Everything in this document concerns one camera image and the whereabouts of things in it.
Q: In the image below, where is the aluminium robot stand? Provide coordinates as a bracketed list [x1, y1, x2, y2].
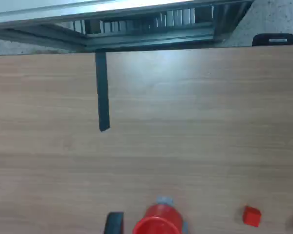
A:
[0, 0, 256, 53]

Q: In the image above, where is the red cube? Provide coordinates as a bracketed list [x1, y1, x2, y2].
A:
[243, 206, 262, 228]

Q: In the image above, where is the wide grey-blue tape piece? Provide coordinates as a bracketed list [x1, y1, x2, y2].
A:
[156, 195, 174, 205]

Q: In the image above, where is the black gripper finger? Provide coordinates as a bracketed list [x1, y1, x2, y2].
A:
[104, 212, 124, 234]

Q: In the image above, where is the red plastic cup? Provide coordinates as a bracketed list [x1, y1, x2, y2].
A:
[132, 203, 184, 234]

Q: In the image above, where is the black device with white label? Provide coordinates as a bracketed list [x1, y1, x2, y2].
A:
[251, 33, 293, 47]

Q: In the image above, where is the black tape strip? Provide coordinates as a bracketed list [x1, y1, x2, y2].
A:
[95, 51, 110, 132]

